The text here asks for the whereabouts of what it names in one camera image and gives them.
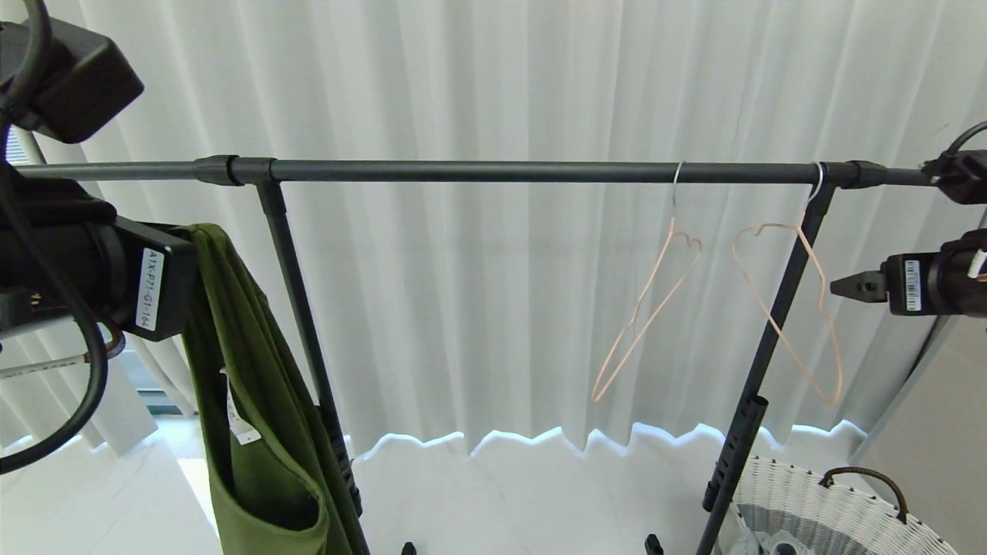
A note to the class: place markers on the pale grey garment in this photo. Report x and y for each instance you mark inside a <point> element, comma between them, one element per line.
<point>752,543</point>

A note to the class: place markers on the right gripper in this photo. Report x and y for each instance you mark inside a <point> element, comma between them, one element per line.
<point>944,289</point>

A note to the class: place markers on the white curtain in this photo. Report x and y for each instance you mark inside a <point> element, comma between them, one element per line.
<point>501,77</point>
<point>123,408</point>

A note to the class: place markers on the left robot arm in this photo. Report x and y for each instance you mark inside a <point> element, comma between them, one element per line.
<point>46,365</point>

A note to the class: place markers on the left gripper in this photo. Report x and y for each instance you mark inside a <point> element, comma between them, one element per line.
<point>123,270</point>

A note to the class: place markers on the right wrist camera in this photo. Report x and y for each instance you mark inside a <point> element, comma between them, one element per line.
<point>964,177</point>

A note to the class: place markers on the black clothes rack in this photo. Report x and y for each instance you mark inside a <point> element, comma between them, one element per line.
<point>463,171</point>

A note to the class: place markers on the pink clothes hanger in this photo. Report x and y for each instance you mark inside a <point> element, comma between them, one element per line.
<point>836,389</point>
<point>672,227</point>

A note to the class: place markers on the white laundry basket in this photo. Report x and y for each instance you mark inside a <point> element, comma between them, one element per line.
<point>810,501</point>

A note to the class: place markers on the green shirt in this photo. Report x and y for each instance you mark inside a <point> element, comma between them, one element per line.
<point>254,370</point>

